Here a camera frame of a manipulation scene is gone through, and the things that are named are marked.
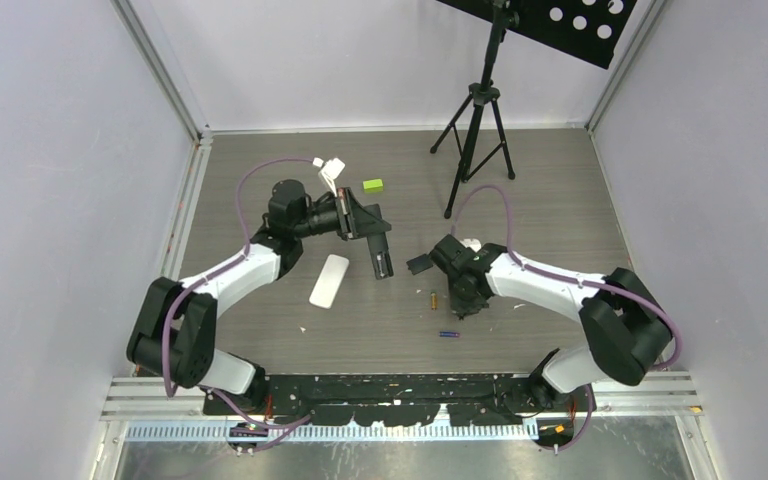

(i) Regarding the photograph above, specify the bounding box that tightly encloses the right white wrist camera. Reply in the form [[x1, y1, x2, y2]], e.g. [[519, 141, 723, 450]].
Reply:
[[461, 238, 482, 252]]

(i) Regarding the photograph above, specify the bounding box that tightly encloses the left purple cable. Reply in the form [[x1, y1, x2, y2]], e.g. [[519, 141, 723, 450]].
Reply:
[[160, 156, 322, 452]]

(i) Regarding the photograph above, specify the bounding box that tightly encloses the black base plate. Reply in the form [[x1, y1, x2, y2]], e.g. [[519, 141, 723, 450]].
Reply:
[[203, 373, 595, 427]]

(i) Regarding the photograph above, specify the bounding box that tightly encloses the purple cable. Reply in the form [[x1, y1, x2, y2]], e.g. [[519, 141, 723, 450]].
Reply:
[[448, 184, 683, 452], [160, 156, 322, 452]]

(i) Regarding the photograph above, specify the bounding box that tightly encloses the white remote control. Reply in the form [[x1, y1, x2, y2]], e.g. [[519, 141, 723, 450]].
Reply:
[[309, 254, 350, 309]]

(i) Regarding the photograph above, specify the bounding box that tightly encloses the black tripod stand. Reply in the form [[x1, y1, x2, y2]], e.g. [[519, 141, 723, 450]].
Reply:
[[429, 1, 519, 219]]

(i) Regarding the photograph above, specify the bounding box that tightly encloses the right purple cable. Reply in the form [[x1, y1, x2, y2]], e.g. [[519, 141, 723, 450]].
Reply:
[[448, 184, 683, 452]]

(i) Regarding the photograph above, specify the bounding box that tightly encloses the black battery cover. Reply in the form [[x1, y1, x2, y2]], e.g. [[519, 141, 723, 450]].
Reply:
[[406, 254, 434, 275]]

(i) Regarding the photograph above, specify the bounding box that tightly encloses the black perforated board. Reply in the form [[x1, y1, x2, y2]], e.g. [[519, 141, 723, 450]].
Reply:
[[442, 0, 637, 70]]

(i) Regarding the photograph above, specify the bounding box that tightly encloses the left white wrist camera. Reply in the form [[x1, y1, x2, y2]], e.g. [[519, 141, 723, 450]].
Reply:
[[312, 157, 345, 195]]

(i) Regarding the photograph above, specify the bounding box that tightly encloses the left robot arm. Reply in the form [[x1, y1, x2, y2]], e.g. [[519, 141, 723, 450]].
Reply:
[[126, 179, 393, 414]]

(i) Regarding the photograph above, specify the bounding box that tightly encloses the black remote control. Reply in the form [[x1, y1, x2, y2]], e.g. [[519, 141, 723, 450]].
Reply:
[[367, 233, 394, 280]]

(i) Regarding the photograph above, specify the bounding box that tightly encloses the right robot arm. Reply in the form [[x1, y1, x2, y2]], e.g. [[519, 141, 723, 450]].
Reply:
[[428, 235, 679, 411]]

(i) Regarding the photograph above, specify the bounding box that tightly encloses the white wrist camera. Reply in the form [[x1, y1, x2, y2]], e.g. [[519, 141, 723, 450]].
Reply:
[[461, 238, 482, 252], [312, 157, 345, 195]]

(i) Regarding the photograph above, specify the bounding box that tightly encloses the green block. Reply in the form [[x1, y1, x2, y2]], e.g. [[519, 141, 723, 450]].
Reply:
[[362, 179, 384, 194]]

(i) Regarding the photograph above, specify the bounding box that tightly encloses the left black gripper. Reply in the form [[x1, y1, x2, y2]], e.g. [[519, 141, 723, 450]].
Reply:
[[293, 188, 390, 242]]

